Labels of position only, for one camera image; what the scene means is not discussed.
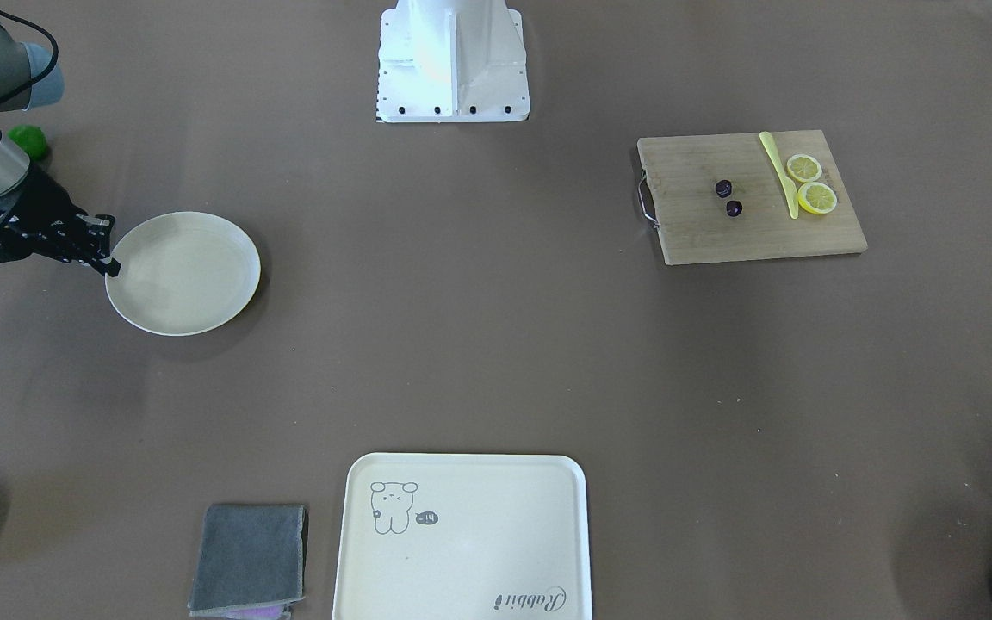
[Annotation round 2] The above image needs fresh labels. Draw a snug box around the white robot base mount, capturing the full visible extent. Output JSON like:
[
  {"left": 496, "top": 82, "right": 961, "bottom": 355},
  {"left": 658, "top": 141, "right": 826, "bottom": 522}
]
[{"left": 375, "top": 1, "right": 531, "bottom": 123}]

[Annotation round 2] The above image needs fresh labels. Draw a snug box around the yellow plastic knife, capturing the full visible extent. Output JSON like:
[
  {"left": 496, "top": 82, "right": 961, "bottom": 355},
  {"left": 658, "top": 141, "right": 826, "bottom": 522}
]
[{"left": 757, "top": 131, "right": 800, "bottom": 220}]

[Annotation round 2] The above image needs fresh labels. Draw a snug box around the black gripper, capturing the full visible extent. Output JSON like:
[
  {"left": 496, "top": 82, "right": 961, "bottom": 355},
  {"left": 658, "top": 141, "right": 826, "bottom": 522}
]
[{"left": 0, "top": 166, "right": 121, "bottom": 278}]

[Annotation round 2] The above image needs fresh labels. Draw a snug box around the round cream plate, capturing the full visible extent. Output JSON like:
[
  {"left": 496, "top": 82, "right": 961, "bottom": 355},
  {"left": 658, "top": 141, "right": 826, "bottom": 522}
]
[{"left": 105, "top": 211, "right": 263, "bottom": 337}]

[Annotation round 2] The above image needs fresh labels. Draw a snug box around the lemon half near centre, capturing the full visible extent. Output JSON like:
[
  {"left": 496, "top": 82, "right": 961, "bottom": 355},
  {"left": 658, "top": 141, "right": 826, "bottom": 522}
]
[{"left": 784, "top": 153, "right": 824, "bottom": 184}]

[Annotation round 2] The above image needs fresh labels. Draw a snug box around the green lime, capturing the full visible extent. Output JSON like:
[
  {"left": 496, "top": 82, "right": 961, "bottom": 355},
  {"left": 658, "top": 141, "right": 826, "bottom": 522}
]
[{"left": 7, "top": 123, "right": 51, "bottom": 161}]

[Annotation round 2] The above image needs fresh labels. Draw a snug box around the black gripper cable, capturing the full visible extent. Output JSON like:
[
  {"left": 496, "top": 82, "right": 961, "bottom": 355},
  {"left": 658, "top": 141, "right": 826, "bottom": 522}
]
[{"left": 0, "top": 0, "right": 60, "bottom": 289}]

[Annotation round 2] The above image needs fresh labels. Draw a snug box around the lemon half near edge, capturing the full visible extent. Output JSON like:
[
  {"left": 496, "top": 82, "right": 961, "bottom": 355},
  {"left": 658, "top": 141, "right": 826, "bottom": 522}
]
[{"left": 796, "top": 181, "right": 839, "bottom": 215}]

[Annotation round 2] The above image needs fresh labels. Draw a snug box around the wooden cutting board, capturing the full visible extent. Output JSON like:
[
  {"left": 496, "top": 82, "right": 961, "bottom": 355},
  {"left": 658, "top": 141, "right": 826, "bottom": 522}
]
[{"left": 636, "top": 129, "right": 869, "bottom": 266}]

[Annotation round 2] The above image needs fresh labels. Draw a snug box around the dark red cherry pair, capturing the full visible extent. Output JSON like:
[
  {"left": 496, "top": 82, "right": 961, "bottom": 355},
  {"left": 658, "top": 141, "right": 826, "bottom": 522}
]
[{"left": 714, "top": 179, "right": 743, "bottom": 217}]

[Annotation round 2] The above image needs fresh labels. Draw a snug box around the folded grey cloth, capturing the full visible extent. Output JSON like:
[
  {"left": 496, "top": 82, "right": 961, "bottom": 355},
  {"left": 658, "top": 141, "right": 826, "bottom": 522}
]
[{"left": 188, "top": 503, "right": 307, "bottom": 619}]

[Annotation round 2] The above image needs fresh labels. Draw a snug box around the cream rabbit tray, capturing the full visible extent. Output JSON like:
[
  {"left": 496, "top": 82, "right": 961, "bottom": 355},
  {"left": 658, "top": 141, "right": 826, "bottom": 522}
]
[{"left": 333, "top": 452, "right": 593, "bottom": 619}]

